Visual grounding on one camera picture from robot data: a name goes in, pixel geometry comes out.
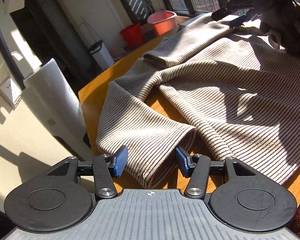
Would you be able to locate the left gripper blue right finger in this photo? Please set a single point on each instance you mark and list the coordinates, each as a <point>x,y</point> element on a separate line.
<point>197,169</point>

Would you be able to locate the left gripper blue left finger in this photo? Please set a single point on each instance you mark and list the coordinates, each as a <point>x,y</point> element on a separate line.
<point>105,168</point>

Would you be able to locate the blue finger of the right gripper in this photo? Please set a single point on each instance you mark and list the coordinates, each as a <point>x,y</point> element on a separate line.
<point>238,21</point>

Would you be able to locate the striped beige knit sweater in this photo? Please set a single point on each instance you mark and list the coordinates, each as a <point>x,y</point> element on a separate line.
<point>229,86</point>

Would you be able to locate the right hand holding gripper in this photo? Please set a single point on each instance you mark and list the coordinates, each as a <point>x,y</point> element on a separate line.
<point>281,22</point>

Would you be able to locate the pink plastic basin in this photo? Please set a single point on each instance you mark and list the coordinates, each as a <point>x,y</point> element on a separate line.
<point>162,21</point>

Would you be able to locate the white cylindrical vacuum appliance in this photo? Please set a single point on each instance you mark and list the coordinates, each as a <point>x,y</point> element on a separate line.
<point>53,102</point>

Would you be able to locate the red plastic bucket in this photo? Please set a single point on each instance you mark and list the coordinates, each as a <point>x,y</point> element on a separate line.
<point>133,36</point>

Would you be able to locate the white trash bin black lid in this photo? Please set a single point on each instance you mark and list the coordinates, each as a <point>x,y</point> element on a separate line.
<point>101,55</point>

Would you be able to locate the white wall socket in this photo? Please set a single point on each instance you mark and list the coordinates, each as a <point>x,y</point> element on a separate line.
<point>10,91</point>

